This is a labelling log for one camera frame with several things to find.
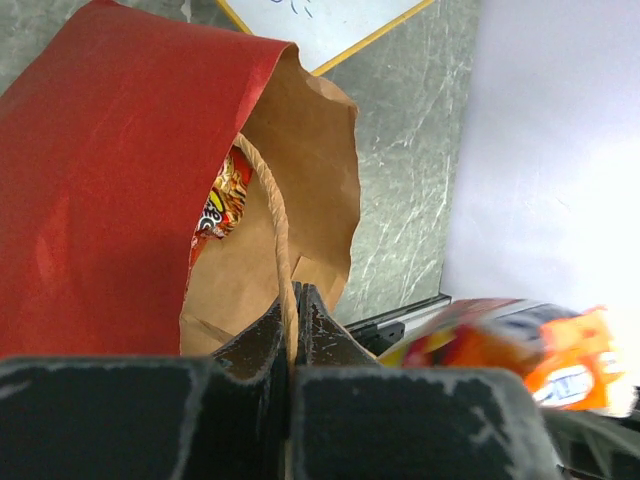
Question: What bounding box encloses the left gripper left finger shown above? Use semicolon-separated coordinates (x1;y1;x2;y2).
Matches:
1;304;288;479

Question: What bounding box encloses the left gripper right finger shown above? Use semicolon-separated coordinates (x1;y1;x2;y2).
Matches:
290;284;561;479

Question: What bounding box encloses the red doritos chip bag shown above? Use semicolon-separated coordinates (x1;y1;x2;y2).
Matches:
189;146;253;270

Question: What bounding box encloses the orange reeses snack bag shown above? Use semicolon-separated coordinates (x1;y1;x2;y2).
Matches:
379;298;639;418

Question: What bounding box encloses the red paper bag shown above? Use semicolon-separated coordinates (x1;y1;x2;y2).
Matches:
1;1;360;357

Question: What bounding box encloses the aluminium rail frame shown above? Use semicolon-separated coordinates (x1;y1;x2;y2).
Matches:
346;294;451;356

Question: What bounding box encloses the small whiteboard yellow frame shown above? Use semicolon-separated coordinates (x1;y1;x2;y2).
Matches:
218;0;430;75

